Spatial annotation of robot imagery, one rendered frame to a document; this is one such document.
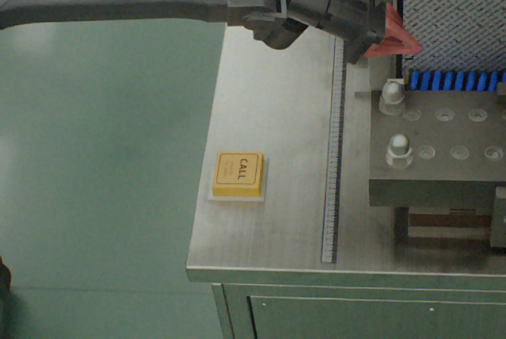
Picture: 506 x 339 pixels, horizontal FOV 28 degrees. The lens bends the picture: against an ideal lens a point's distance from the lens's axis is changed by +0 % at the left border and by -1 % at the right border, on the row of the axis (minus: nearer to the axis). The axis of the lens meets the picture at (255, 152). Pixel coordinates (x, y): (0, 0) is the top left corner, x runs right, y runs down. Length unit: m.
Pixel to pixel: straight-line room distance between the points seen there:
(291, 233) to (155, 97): 1.52
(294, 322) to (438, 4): 0.51
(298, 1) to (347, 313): 0.46
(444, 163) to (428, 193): 0.05
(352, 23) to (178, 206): 1.36
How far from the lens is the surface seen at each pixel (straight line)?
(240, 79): 1.65
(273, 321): 1.53
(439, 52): 1.43
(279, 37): 1.41
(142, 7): 1.32
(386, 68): 1.57
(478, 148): 1.37
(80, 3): 1.32
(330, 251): 1.42
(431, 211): 1.40
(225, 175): 1.48
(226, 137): 1.56
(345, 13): 1.36
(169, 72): 2.97
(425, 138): 1.37
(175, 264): 2.54
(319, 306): 1.48
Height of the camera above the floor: 2.07
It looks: 49 degrees down
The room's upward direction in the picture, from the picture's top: 8 degrees counter-clockwise
